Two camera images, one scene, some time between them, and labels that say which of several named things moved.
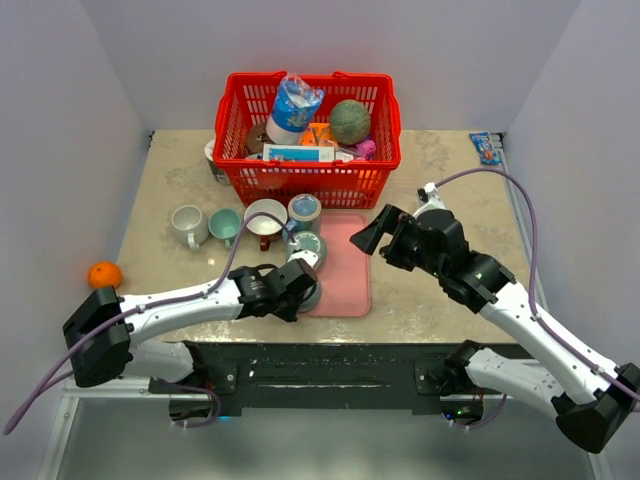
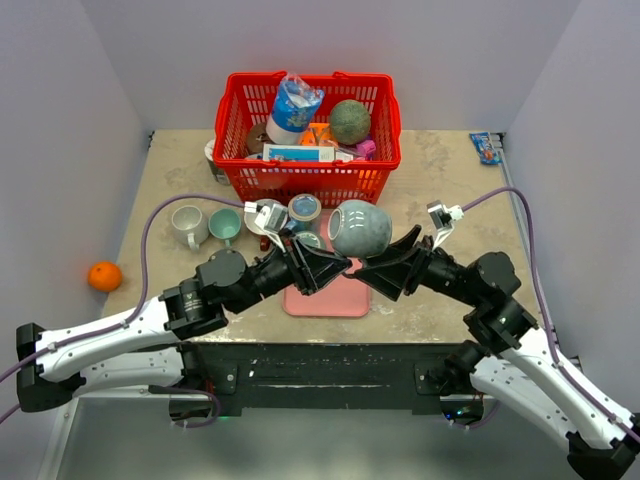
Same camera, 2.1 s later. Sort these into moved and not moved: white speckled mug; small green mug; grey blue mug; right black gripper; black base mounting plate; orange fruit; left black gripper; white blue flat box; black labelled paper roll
Moved: right black gripper; left black gripper; grey blue mug
Not moved: white blue flat box; orange fruit; black base mounting plate; black labelled paper roll; white speckled mug; small green mug
